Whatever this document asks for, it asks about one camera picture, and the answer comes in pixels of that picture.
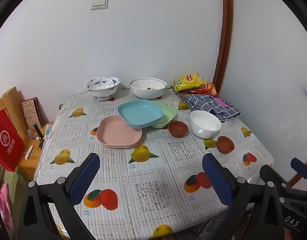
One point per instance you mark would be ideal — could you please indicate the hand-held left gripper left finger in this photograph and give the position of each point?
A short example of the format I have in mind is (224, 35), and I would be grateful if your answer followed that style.
(84, 177)

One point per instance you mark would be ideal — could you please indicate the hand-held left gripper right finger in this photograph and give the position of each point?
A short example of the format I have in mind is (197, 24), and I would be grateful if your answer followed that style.
(217, 177)

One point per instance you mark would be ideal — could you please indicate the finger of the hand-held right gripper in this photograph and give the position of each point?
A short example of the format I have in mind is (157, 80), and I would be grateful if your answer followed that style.
(299, 168)
(273, 173)

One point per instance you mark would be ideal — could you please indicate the small brown clay bowl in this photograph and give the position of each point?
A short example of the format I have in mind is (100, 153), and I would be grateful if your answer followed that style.
(226, 143)
(178, 128)

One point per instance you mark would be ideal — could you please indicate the pink square plate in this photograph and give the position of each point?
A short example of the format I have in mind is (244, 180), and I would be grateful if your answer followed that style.
(116, 132)

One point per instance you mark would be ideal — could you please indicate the plain white bowl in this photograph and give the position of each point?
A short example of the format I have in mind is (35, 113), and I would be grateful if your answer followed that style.
(205, 123)

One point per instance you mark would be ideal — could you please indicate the green square plate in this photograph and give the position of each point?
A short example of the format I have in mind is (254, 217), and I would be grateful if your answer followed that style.
(168, 116)

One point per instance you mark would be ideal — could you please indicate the blue square plate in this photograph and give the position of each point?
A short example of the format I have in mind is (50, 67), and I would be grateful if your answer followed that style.
(139, 112)

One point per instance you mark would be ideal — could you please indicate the small brown tube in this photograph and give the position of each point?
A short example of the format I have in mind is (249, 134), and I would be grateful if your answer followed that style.
(40, 145)

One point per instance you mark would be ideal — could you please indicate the wooden side table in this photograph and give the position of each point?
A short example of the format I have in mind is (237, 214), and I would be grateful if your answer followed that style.
(31, 166)

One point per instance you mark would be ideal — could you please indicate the small white tube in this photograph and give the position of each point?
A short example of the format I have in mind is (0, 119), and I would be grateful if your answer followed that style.
(29, 152)

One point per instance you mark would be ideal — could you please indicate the fruit printed tablecloth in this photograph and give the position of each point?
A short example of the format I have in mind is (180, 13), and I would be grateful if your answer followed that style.
(148, 170)

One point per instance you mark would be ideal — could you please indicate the small black bottle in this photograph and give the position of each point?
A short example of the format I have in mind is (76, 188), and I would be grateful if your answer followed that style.
(38, 131)

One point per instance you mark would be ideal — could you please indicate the small glass bottle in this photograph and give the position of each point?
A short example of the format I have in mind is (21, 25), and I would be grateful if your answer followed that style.
(31, 134)

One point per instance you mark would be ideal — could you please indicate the grey checked cloth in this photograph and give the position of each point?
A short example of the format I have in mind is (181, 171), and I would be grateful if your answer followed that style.
(206, 103)

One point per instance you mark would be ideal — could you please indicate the brown patterned box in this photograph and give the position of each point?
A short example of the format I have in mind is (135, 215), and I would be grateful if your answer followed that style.
(31, 112)

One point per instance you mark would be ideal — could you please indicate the pink bag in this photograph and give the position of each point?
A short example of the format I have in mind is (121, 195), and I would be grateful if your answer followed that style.
(4, 210)

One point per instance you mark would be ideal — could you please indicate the red paper bag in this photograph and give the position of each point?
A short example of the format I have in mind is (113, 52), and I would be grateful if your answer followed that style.
(6, 140)

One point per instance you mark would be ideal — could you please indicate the red chip bag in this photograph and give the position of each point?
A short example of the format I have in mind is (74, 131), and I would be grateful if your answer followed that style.
(209, 88)

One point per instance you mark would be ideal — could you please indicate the blue patterned footed bowl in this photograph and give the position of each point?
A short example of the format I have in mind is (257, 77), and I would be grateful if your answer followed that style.
(102, 87)

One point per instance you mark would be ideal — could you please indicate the yellow chip bag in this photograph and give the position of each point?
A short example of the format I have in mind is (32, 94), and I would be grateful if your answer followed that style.
(188, 82)

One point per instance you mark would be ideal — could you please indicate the large white serving bowl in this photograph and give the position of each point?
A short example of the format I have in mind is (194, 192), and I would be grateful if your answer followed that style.
(146, 93)

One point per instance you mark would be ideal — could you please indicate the white bowl with dark print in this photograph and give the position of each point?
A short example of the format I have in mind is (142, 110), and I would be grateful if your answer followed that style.
(148, 84)

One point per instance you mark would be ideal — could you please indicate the brown wooden door frame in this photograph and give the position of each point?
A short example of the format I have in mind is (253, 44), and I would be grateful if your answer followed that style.
(226, 30)

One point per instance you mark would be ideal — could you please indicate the white light switch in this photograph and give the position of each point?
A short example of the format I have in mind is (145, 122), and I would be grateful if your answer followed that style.
(99, 2)

